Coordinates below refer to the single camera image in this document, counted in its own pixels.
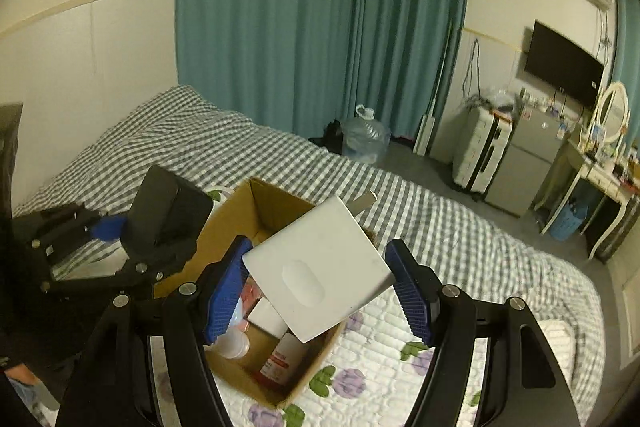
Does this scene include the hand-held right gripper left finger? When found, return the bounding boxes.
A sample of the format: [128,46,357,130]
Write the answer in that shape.
[55,234,254,427]

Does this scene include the white mop pole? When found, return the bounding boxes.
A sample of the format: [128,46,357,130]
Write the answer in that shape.
[414,22,453,156]

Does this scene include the white charger adapter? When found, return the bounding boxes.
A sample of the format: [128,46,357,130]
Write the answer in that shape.
[242,191,393,344]

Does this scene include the grey refrigerator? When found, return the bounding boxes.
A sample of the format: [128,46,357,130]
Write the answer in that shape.
[485,109,583,218]

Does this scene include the blue plastic basket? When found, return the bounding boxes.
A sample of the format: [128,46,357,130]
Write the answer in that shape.
[550,202,586,240]

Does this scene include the white suitcase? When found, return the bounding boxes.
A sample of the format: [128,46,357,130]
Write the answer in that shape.
[452,104,516,195]

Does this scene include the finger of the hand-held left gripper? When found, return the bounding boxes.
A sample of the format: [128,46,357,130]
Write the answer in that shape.
[75,207,130,243]
[112,237,198,305]

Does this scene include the green curtain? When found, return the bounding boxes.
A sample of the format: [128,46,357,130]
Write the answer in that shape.
[350,0,472,142]
[175,0,368,135]

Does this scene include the grey checkered bed sheet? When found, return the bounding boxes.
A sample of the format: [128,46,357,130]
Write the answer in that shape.
[12,84,601,427]

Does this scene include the black wall television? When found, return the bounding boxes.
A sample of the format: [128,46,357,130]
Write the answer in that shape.
[524,21,606,110]

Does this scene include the black bag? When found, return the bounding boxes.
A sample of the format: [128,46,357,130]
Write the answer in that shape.
[310,121,347,154]

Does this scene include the hanging wall cables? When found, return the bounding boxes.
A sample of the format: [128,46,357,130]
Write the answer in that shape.
[462,37,481,98]

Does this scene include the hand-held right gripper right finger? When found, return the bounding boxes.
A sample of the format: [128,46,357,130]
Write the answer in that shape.
[384,238,583,427]

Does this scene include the white vanity desk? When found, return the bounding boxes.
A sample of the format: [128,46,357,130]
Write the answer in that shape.
[542,137,640,258]

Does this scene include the brown cardboard box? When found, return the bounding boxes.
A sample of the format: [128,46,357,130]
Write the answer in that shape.
[152,177,376,410]

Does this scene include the white floral quilt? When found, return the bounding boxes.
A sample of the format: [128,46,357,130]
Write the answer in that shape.
[150,187,576,427]

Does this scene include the white bottle with red cap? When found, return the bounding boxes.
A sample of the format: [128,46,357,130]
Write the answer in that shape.
[257,329,301,388]

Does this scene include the light blue curtain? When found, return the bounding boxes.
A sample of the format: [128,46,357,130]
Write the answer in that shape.
[612,0,640,118]

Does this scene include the white oval mirror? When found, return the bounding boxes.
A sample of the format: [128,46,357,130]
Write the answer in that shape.
[597,82,628,142]

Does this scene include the clear water jug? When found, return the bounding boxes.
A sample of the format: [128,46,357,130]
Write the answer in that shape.
[342,104,391,165]

